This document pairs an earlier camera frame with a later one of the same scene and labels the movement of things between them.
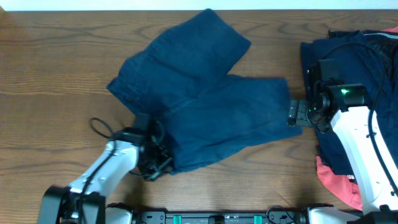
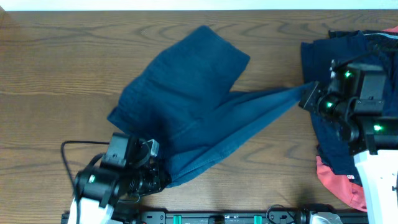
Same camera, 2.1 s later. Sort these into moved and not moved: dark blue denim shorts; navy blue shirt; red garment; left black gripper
Moved: dark blue denim shorts; left black gripper
Not moved: red garment; navy blue shirt
